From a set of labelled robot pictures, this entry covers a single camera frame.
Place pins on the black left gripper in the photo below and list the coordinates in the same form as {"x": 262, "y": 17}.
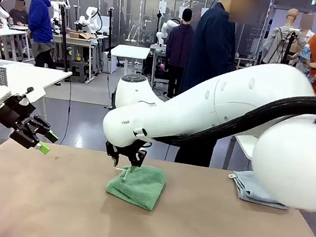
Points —
{"x": 14, "y": 113}

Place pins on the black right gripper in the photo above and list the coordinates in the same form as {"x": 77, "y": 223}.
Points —
{"x": 126, "y": 151}

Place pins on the green towel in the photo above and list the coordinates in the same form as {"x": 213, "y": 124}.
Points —
{"x": 139, "y": 189}

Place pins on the light blue towel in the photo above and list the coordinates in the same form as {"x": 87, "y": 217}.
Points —
{"x": 249, "y": 190}

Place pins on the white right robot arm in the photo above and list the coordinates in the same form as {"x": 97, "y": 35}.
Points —
{"x": 237, "y": 100}

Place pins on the white table with rounded corners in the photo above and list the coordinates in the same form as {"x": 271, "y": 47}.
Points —
{"x": 246, "y": 142}
{"x": 52, "y": 75}

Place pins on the grey plastic step stool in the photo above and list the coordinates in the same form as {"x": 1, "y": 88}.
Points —
{"x": 78, "y": 70}

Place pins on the white box cabinet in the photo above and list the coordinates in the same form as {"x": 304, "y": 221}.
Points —
{"x": 108, "y": 63}

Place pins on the white robot bench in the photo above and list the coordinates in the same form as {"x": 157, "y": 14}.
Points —
{"x": 158, "y": 65}

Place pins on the computer case coloured lights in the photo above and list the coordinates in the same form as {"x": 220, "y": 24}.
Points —
{"x": 161, "y": 66}

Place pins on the white metal workbench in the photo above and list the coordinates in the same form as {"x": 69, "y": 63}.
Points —
{"x": 82, "y": 52}

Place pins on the white standing desk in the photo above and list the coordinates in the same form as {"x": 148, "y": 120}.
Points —
{"x": 130, "y": 51}

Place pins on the open cardboard box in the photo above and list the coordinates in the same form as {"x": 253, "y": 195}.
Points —
{"x": 81, "y": 35}

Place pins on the long white work table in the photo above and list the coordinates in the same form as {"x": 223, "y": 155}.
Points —
{"x": 2, "y": 32}

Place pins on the person in dark purple hoodie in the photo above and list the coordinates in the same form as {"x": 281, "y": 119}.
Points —
{"x": 179, "y": 48}

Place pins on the person in blue hoodie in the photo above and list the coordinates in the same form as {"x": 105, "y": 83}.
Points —
{"x": 40, "y": 19}

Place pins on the person in black t-shirt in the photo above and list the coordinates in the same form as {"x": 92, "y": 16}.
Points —
{"x": 19, "y": 15}

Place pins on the person in navy jacket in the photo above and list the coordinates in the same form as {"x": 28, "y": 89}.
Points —
{"x": 209, "y": 49}

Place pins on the wooden shoe shelf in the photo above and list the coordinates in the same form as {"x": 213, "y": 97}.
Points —
{"x": 245, "y": 63}

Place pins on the mannequin in grey shirt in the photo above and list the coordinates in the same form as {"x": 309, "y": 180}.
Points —
{"x": 274, "y": 43}

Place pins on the figure in blue floral dress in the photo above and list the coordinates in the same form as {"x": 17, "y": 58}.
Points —
{"x": 305, "y": 53}

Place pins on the black tripod with white camera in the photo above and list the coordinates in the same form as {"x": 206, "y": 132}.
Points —
{"x": 64, "y": 37}

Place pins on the black camera stand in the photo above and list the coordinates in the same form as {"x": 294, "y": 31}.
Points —
{"x": 109, "y": 29}

